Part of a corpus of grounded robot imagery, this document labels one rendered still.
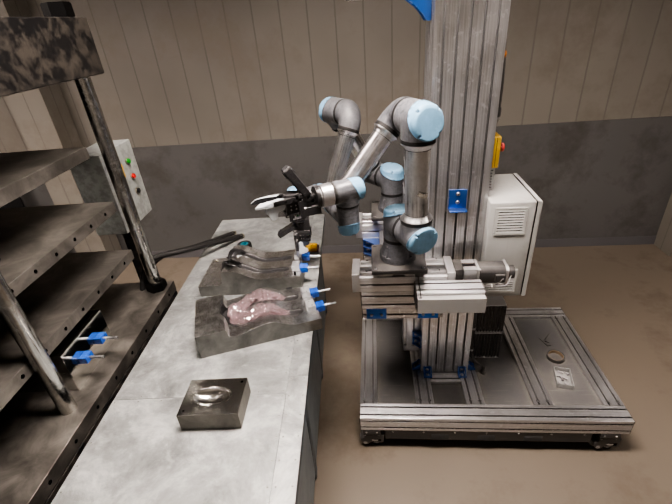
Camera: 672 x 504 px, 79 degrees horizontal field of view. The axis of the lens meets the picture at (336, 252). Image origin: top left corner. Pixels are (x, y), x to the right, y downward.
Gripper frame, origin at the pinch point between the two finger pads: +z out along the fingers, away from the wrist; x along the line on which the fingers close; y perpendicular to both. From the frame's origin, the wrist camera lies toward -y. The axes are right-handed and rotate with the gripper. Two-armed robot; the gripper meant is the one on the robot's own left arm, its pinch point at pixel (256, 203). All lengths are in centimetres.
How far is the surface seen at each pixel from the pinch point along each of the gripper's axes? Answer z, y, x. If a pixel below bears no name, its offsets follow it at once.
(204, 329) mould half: 26, 51, 26
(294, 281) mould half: -17, 53, 50
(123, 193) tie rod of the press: 47, 3, 80
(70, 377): 76, 56, 29
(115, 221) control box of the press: 57, 18, 98
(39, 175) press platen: 67, -14, 51
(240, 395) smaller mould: 19, 60, -8
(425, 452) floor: -59, 146, 10
